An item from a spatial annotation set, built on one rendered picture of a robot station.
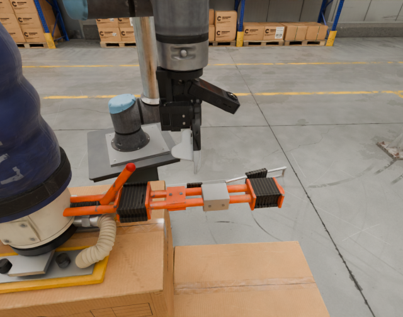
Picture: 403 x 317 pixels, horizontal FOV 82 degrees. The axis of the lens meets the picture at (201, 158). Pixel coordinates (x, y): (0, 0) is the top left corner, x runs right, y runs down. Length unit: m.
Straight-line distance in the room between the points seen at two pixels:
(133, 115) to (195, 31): 0.96
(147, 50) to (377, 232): 2.06
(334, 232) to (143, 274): 1.70
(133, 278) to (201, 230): 1.26
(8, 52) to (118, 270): 0.53
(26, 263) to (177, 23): 0.64
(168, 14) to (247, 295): 0.99
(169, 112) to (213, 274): 0.81
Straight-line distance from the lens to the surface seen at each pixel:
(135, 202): 0.63
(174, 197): 0.62
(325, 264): 1.95
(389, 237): 2.34
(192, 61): 0.42
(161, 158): 1.33
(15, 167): 0.55
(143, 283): 0.68
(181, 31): 0.41
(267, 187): 0.66
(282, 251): 1.23
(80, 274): 0.70
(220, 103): 0.47
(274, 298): 1.12
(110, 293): 0.69
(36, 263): 0.74
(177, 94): 0.47
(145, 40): 1.14
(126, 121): 1.34
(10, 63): 0.53
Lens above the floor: 1.55
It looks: 37 degrees down
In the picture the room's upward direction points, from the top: straight up
